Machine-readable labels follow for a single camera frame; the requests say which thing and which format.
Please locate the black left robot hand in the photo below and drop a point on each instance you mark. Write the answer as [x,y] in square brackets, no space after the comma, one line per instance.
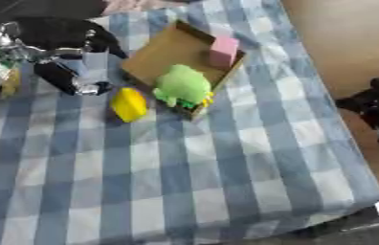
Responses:
[59,38]

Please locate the tan cardboard box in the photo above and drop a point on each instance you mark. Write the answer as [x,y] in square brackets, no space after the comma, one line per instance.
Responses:
[176,57]

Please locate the yellow toy fruit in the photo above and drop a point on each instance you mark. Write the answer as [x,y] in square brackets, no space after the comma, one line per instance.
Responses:
[128,104]

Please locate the green soft toy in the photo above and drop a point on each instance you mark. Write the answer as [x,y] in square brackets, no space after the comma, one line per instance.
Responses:
[183,85]

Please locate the pink block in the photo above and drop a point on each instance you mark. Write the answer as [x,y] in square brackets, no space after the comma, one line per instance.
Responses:
[222,52]

